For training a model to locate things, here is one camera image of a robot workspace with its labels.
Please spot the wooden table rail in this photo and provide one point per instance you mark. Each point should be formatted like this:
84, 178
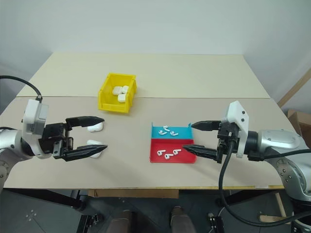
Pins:
133, 193

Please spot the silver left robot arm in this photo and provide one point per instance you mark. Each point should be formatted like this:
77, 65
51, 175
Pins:
9, 138

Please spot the yellow plastic bin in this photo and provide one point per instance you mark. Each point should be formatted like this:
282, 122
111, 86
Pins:
104, 97

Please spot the slanted wooden beam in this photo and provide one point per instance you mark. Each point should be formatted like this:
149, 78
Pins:
295, 87

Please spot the dark rounded shape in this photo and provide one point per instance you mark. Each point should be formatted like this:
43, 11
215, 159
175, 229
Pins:
121, 222
181, 221

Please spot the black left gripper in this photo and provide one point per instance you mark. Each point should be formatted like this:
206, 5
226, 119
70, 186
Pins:
52, 136

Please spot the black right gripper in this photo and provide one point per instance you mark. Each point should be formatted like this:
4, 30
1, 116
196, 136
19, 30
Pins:
226, 136

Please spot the white wireless earbud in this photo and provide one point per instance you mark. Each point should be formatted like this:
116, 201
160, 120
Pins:
160, 153
176, 152
161, 132
166, 128
174, 133
168, 156

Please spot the red plastic tray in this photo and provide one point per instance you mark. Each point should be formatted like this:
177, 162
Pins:
189, 157

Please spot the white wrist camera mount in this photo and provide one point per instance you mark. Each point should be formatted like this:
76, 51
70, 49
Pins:
239, 116
32, 114

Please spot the blue plastic tray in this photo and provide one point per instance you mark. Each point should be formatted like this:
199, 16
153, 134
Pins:
182, 134

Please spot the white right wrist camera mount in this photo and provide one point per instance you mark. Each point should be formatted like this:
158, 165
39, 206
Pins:
239, 116

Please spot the wooden table leg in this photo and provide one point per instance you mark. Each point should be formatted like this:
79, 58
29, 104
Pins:
280, 204

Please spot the brown cardboard box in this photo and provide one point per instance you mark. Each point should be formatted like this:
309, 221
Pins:
301, 122

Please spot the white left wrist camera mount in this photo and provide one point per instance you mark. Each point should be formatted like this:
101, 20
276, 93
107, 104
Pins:
32, 114

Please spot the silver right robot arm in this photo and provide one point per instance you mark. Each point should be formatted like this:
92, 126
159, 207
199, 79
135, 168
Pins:
279, 141

